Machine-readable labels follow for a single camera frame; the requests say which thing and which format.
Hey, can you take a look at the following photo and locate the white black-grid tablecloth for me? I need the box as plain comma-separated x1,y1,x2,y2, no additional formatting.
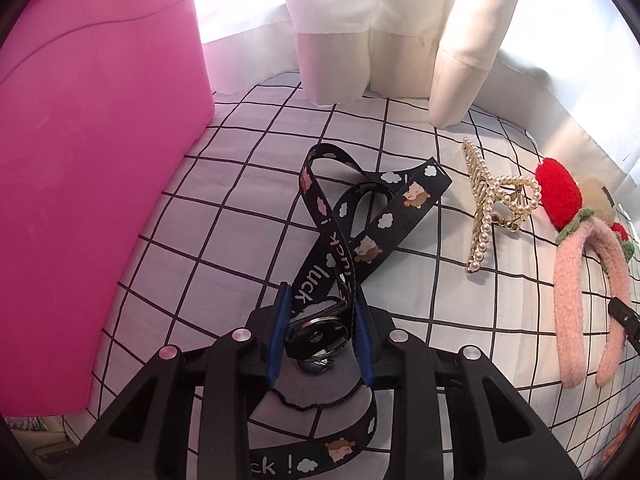
85,77,640,480

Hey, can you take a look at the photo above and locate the pink plastic bin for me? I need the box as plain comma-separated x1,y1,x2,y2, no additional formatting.
0,0,216,417

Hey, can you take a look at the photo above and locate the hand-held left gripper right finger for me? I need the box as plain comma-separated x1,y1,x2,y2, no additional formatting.
352,305,583,480

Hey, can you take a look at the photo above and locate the black cartoon-print lanyard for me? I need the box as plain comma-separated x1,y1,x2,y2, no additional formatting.
245,143,453,480

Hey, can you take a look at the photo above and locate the pink fuzzy headband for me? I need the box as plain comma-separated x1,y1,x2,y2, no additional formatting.
534,157,640,388

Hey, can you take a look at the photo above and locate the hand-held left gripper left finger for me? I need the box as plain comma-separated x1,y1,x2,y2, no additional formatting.
52,282,293,480

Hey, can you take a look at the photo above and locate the white curtain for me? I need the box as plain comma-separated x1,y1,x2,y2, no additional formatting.
192,0,640,191

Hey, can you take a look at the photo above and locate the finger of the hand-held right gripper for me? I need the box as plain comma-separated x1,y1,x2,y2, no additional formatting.
607,297,640,348

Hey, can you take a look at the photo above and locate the pearl hair claw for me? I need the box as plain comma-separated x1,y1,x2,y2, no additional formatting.
461,137,543,277

